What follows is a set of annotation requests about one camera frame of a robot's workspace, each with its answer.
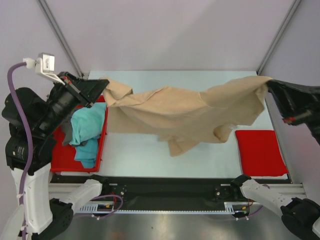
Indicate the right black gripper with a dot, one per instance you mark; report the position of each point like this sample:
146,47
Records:
295,102

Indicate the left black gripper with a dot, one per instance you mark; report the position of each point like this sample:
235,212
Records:
85,90

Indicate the beige t shirt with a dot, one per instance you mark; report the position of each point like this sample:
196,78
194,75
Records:
185,118

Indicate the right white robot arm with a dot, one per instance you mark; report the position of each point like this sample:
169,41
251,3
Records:
300,216

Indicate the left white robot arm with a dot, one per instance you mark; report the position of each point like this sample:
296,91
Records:
32,122

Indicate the teal t shirt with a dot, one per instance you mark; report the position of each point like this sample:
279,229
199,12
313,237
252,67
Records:
89,122

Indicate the grey t shirt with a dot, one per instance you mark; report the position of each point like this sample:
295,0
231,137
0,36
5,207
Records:
71,136

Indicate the folded red t shirt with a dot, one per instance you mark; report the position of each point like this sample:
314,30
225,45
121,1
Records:
259,153

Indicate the red plastic bin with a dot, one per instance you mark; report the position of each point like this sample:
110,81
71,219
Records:
63,156

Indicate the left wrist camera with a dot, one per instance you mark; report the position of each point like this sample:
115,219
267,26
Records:
44,66

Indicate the right aluminium corner post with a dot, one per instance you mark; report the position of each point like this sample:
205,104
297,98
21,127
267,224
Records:
279,35

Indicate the aluminium corner post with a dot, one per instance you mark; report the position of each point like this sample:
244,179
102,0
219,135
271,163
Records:
279,35
48,14

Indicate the left aluminium corner post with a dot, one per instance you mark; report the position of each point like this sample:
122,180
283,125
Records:
48,14

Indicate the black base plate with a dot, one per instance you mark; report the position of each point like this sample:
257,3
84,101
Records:
92,186

